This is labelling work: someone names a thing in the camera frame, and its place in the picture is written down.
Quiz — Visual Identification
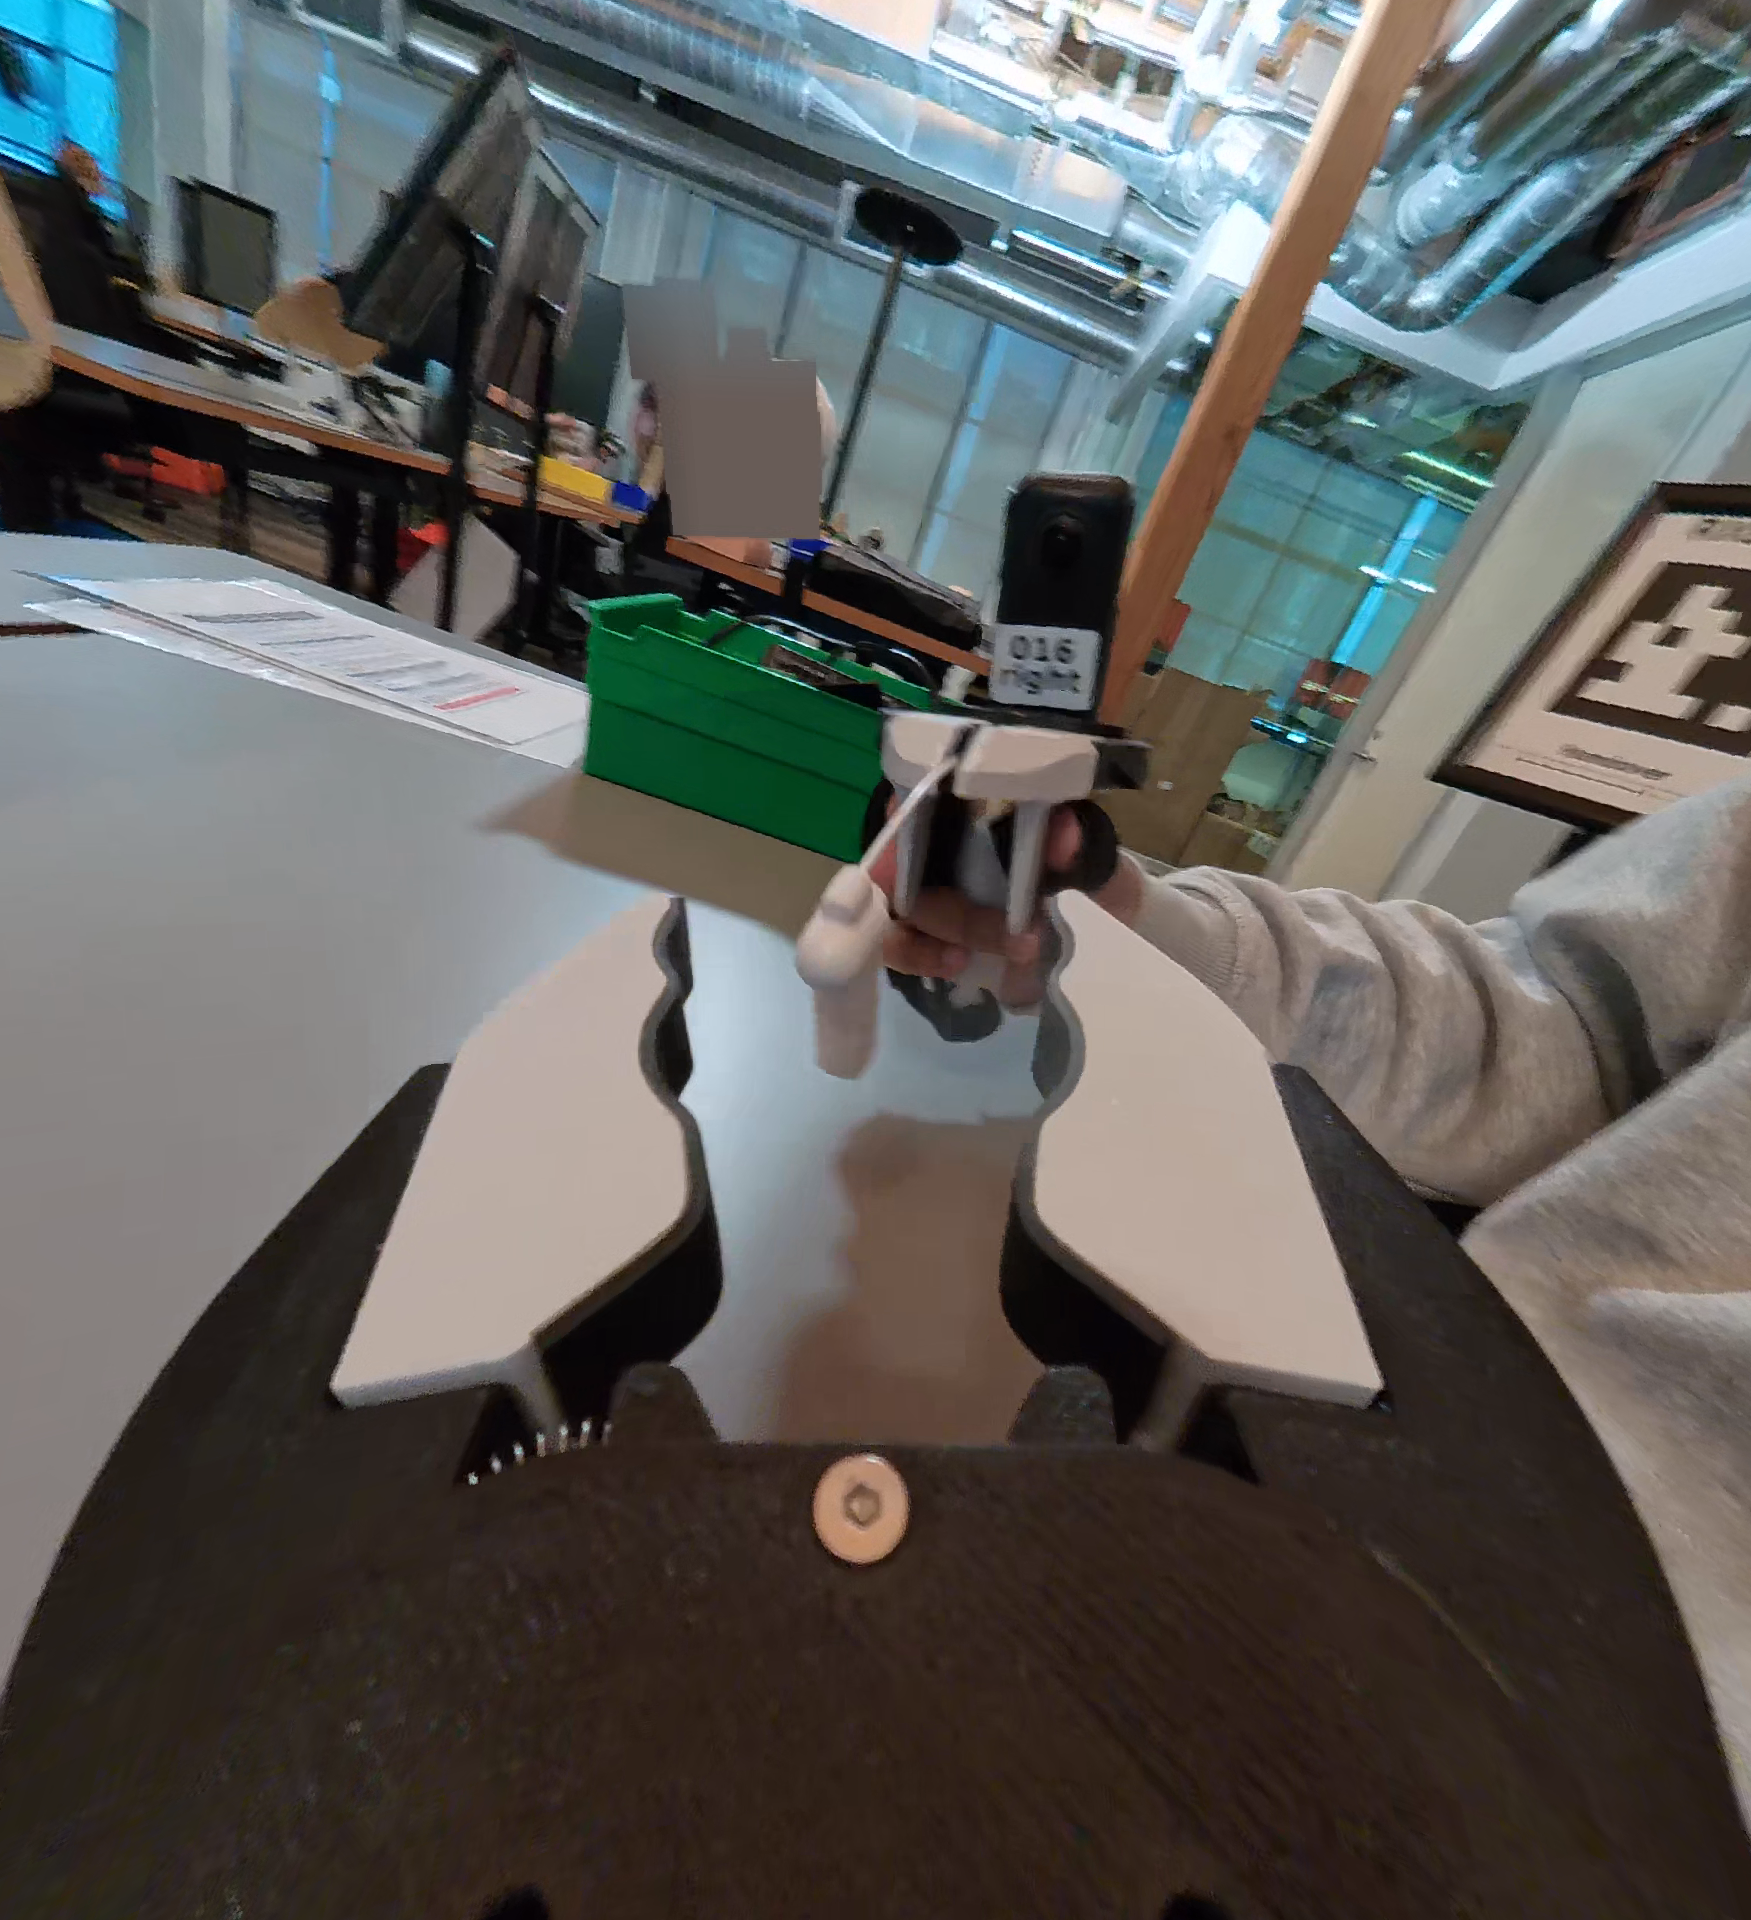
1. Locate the silver ventilation duct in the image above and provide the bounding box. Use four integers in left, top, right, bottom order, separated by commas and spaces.
1145, 31, 1751, 338

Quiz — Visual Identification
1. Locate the person's grey sweatshirt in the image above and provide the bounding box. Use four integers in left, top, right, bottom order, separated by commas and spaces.
1460, 974, 1751, 1920

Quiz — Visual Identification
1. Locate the person's right hand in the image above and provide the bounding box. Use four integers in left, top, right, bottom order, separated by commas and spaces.
876, 816, 1090, 1017

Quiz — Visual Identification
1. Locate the small black monitor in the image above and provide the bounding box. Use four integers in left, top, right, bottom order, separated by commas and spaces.
167, 176, 281, 320

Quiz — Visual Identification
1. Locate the black pole lamp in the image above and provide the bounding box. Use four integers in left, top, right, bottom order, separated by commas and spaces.
822, 185, 966, 521

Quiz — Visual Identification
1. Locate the long wooden workbench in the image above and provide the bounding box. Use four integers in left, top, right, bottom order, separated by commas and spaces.
47, 333, 655, 531

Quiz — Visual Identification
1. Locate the green plastic box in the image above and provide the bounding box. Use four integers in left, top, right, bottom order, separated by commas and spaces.
583, 595, 954, 832

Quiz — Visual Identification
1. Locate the large black monitor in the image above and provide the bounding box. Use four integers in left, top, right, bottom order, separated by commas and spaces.
338, 56, 604, 395

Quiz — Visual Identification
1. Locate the printed paper sheet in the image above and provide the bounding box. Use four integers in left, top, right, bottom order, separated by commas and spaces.
16, 566, 587, 746

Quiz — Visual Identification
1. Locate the framed black-and-white tag poster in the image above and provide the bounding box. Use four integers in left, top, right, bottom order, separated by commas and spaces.
1431, 481, 1751, 837

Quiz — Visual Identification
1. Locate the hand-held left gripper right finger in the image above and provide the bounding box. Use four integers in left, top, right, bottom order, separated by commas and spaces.
999, 898, 1389, 1449

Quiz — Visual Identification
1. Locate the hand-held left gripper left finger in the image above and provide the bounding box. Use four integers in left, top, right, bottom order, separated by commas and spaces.
328, 893, 725, 1442

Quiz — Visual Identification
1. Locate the wooden beam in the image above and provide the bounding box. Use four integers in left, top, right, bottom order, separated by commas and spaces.
1107, 0, 1429, 680

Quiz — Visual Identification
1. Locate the person's right forearm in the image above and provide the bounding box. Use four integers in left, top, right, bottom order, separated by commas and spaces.
1116, 732, 1751, 1203

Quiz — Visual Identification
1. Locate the brown cardboard box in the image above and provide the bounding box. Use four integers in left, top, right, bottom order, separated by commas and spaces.
1116, 665, 1275, 860

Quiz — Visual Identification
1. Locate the black tray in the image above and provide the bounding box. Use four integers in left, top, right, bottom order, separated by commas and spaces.
793, 536, 1001, 637

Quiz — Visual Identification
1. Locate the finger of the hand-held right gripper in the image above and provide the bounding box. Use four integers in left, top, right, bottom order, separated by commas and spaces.
881, 714, 976, 799
965, 727, 1105, 801

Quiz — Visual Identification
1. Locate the white dongle with cord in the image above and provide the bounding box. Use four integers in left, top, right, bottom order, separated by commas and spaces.
797, 751, 966, 1077

